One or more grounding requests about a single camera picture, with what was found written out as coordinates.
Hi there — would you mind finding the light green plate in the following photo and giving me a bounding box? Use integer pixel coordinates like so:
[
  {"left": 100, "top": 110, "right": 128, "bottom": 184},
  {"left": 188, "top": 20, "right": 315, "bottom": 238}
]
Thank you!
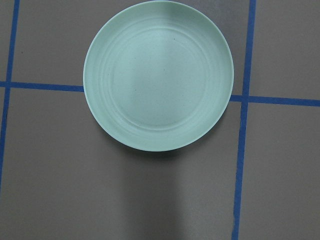
[{"left": 83, "top": 0, "right": 234, "bottom": 152}]

